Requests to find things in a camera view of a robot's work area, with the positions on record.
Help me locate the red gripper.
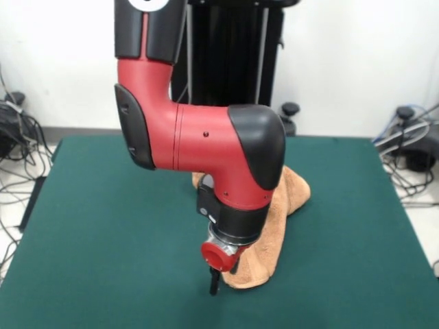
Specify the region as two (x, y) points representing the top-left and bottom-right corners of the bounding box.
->
(200, 239), (257, 297)

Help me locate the tan terry towel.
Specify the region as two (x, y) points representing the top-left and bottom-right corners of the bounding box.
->
(191, 166), (312, 289)

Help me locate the dark green table cloth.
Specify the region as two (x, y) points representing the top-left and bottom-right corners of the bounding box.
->
(0, 136), (439, 329)

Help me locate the dark grey stand base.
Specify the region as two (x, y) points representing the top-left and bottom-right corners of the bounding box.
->
(375, 106), (439, 172)
(0, 101), (25, 158)

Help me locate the black cable tangle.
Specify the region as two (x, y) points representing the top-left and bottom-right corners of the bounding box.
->
(0, 64), (54, 285)
(373, 102), (439, 278)

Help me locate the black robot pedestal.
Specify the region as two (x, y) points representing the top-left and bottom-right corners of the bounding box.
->
(167, 0), (301, 138)

